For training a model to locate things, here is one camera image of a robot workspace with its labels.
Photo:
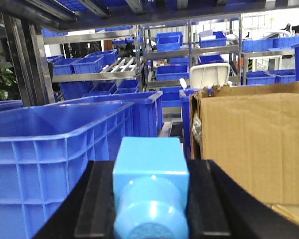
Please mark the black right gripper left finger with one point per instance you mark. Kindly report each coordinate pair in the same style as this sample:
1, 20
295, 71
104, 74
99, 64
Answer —
88, 212

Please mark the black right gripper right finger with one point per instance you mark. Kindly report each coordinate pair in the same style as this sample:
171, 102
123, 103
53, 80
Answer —
218, 208

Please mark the light blue toy block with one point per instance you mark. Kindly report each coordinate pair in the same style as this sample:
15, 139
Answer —
150, 185

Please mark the large blue bin near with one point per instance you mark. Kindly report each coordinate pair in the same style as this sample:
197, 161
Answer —
44, 151

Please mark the brown cardboard box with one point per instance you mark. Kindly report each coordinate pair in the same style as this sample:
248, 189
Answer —
252, 133

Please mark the white plastic chair back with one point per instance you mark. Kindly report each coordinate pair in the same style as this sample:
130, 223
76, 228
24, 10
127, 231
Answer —
209, 75

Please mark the steel shelf rack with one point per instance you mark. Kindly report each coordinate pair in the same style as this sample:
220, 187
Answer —
123, 69

